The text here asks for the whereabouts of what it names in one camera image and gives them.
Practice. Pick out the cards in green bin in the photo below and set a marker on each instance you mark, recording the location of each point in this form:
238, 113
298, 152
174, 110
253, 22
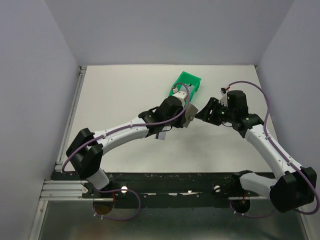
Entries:
190, 88

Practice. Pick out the silver magnetic stripe card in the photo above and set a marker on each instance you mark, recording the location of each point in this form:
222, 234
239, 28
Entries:
161, 135

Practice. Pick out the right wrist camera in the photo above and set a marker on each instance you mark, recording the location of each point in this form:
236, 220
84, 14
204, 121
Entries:
224, 98

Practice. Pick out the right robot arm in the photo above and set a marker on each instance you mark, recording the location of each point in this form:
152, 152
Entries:
292, 186

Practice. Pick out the grey card holder wallet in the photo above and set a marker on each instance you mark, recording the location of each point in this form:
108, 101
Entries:
189, 115

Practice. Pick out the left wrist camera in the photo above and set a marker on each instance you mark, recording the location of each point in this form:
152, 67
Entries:
181, 95

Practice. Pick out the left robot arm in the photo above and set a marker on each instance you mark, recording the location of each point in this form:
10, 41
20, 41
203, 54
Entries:
88, 147

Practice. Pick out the aluminium front rail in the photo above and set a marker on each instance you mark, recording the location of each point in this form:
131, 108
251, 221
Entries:
76, 191

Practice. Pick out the aluminium rail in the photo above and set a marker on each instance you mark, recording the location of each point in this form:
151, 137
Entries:
62, 151
76, 191

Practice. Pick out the green plastic bin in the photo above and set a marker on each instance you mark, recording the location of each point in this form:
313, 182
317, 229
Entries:
186, 78

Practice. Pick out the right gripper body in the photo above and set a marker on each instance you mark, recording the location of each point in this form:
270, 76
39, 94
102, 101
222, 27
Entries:
227, 114

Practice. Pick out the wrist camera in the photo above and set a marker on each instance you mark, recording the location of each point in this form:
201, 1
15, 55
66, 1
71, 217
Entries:
224, 98
181, 95

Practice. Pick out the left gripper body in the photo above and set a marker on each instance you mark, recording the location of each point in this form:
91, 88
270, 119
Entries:
178, 123

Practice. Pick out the aluminium left side rail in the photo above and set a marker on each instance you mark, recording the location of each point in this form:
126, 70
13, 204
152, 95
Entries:
62, 151

